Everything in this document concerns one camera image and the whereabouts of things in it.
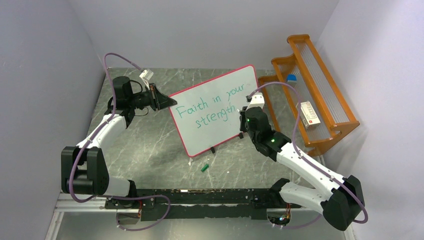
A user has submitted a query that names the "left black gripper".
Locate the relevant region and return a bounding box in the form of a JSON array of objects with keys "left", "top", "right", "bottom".
[{"left": 128, "top": 83, "right": 177, "bottom": 112}]

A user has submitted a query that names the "pink-framed whiteboard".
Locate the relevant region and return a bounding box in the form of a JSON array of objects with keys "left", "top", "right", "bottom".
[{"left": 169, "top": 64, "right": 259, "bottom": 157}]

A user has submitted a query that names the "green marker cap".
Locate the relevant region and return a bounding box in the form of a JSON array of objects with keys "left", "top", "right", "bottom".
[{"left": 201, "top": 164, "right": 209, "bottom": 173}]

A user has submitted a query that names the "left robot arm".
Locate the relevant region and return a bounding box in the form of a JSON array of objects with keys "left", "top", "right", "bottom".
[{"left": 61, "top": 76, "right": 177, "bottom": 208}]

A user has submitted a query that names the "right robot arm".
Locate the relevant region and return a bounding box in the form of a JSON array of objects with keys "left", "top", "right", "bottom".
[{"left": 239, "top": 106, "right": 368, "bottom": 231}]

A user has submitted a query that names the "blue eraser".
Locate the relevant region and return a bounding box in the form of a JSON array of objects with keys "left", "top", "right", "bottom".
[{"left": 286, "top": 74, "right": 297, "bottom": 83}]

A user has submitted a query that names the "orange wooden tiered rack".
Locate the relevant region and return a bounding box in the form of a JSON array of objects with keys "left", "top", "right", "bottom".
[{"left": 258, "top": 34, "right": 360, "bottom": 157}]

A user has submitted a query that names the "white red box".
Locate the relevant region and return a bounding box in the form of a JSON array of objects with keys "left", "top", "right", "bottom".
[{"left": 300, "top": 101, "right": 321, "bottom": 129}]

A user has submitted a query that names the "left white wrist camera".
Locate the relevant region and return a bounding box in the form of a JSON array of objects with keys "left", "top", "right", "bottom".
[{"left": 139, "top": 69, "right": 154, "bottom": 90}]

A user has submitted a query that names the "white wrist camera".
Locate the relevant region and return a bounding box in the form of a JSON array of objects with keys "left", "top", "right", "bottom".
[
  {"left": 139, "top": 69, "right": 154, "bottom": 90},
  {"left": 246, "top": 92, "right": 265, "bottom": 110}
]

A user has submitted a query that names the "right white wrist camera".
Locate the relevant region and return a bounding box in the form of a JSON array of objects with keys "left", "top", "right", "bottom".
[{"left": 246, "top": 92, "right": 265, "bottom": 110}]

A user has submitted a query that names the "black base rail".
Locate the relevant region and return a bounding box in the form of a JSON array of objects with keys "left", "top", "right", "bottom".
[{"left": 104, "top": 188, "right": 298, "bottom": 221}]

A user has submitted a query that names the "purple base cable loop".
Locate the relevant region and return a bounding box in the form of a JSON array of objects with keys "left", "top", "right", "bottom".
[{"left": 109, "top": 194, "right": 172, "bottom": 232}]

